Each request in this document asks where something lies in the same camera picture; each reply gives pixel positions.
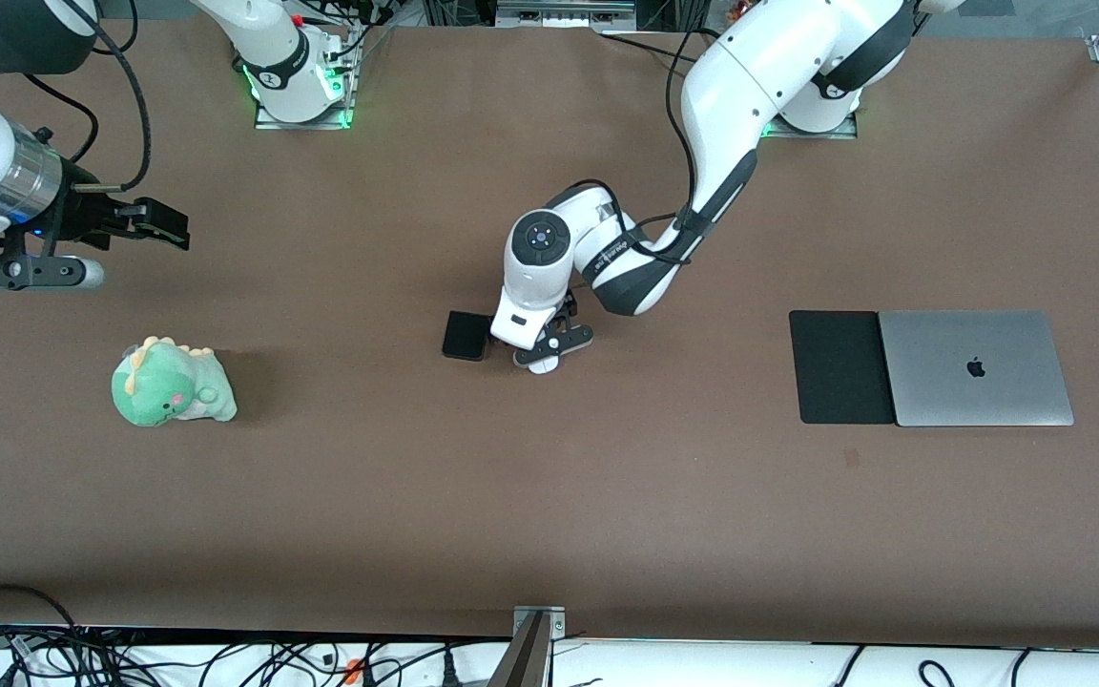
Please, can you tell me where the black mouse pad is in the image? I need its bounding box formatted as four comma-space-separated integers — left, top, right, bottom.
789, 310, 897, 426

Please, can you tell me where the small black square box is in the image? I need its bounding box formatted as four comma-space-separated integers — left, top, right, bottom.
442, 310, 493, 363

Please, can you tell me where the green dinosaur plush toy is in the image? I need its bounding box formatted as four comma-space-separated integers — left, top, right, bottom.
111, 335, 238, 427

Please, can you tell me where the grey metal equipment box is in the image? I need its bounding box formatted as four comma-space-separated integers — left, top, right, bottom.
495, 0, 639, 30

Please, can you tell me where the silver Apple laptop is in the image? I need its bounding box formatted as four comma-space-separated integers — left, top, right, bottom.
878, 309, 1075, 427

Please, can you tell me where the white ledge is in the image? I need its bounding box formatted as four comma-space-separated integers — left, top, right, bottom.
0, 625, 1099, 687

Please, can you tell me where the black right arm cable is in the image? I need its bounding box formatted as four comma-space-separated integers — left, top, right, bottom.
25, 0, 152, 192

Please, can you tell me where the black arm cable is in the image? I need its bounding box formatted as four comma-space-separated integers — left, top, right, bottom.
564, 29, 732, 268
25, 0, 152, 192

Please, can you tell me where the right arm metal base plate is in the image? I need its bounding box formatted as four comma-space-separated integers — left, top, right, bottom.
254, 24, 360, 131

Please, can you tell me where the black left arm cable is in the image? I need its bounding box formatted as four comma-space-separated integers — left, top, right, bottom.
564, 29, 732, 268

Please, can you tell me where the thin black base cable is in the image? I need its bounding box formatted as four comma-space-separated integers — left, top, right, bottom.
597, 31, 703, 63

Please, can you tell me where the small metal table bracket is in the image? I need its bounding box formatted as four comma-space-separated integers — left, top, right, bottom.
513, 606, 567, 640

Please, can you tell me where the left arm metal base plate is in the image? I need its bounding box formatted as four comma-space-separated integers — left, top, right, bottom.
761, 113, 859, 141

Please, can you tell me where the dark metal post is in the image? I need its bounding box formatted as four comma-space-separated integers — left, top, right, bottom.
490, 613, 550, 687

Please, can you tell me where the tangled black cable bundle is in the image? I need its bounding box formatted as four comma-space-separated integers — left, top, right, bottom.
0, 620, 512, 687

